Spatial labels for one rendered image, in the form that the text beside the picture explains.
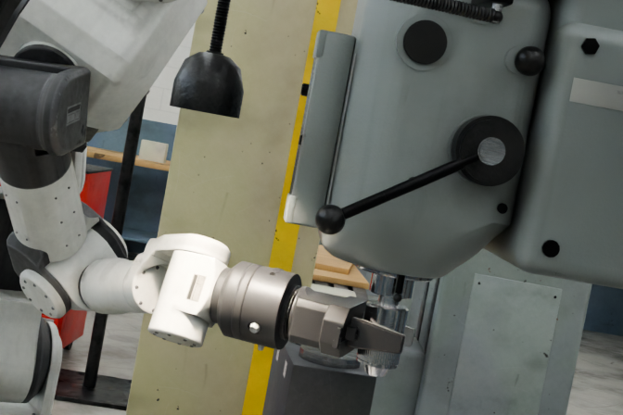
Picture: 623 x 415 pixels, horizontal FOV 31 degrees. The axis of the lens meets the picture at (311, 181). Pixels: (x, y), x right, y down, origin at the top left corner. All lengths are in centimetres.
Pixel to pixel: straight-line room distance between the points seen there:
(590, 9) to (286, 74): 184
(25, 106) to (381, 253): 43
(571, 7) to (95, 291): 68
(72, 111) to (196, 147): 163
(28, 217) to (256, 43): 161
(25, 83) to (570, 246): 62
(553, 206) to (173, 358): 198
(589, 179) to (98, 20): 61
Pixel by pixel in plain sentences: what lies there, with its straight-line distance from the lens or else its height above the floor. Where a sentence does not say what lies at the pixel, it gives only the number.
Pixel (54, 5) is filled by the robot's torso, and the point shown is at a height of 153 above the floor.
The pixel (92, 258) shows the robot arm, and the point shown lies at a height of 122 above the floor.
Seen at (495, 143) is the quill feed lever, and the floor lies 146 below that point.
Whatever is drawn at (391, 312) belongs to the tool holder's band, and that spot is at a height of 126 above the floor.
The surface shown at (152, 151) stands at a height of 96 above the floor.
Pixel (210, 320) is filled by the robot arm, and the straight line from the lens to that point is 130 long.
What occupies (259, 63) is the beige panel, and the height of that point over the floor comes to 157.
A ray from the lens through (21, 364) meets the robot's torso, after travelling 176.
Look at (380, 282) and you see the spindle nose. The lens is 123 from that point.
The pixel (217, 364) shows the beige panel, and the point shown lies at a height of 78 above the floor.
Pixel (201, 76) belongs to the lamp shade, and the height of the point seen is 148.
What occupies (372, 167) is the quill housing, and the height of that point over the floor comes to 142.
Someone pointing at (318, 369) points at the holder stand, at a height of 112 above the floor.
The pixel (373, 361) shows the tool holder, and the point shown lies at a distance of 124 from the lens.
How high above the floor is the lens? 145
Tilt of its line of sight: 3 degrees down
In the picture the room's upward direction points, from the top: 10 degrees clockwise
